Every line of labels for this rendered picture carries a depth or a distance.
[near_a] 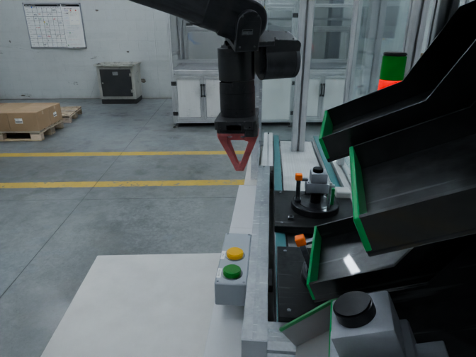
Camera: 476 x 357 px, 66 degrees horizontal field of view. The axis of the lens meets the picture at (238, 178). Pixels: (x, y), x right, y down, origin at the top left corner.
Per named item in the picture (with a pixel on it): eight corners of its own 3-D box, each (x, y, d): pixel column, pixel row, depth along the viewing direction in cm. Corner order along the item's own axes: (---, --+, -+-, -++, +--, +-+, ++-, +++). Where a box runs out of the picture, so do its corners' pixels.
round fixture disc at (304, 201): (292, 217, 102) (292, 211, 102) (290, 196, 115) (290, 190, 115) (342, 219, 101) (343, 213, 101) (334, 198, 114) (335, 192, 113)
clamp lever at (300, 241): (306, 270, 76) (294, 240, 73) (305, 264, 77) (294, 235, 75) (323, 265, 75) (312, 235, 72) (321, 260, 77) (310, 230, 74)
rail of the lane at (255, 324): (241, 381, 67) (241, 336, 63) (258, 188, 149) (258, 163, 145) (270, 383, 66) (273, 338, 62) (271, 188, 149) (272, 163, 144)
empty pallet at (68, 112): (-6, 125, 601) (-8, 117, 596) (14, 114, 676) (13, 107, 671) (71, 123, 618) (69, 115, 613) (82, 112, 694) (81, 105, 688)
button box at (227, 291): (214, 304, 80) (214, 282, 77) (225, 251, 99) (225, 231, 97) (246, 307, 79) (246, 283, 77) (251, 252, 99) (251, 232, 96)
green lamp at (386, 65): (382, 81, 77) (386, 56, 75) (376, 78, 81) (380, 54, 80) (407, 81, 76) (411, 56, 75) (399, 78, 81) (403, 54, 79)
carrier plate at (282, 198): (274, 231, 99) (274, 225, 98) (273, 195, 121) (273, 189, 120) (364, 236, 97) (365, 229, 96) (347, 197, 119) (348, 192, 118)
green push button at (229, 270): (222, 281, 79) (222, 274, 78) (224, 270, 83) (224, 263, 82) (240, 282, 79) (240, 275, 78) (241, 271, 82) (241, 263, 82)
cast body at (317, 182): (305, 193, 105) (307, 170, 102) (304, 187, 109) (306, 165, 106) (335, 194, 104) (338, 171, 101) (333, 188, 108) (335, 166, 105)
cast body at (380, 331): (341, 401, 28) (309, 331, 27) (341, 355, 32) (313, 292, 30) (460, 392, 25) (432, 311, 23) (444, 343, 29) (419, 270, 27)
